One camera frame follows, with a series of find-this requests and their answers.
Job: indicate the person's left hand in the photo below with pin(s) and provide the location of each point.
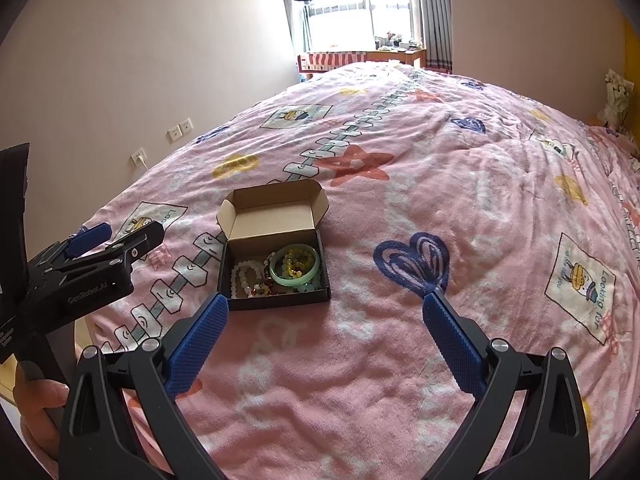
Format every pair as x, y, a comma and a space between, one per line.
42, 410

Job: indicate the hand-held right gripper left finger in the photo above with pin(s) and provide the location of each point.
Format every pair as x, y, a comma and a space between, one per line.
197, 345

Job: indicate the white wall socket with plug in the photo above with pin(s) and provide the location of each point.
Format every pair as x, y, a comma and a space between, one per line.
139, 157

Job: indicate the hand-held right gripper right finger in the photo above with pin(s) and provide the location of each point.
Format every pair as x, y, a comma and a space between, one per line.
452, 342

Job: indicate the black cardboard box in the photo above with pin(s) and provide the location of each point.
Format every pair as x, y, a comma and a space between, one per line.
270, 215

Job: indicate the white flower bouquet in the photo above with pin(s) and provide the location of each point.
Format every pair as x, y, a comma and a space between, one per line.
617, 92

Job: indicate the window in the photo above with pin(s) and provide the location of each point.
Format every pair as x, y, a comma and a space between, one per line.
360, 5

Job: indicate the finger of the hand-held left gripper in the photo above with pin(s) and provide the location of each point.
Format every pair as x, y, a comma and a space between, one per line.
135, 245
90, 239

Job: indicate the wooden desk with striped cloth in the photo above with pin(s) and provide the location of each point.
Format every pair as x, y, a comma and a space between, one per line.
340, 58

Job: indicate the green jade bangle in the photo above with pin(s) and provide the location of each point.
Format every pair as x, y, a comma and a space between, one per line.
274, 270

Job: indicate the pink printed blanket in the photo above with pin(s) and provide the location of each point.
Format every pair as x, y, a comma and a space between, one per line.
400, 200

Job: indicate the grey striped curtain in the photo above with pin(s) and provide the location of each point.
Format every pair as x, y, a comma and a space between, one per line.
435, 15

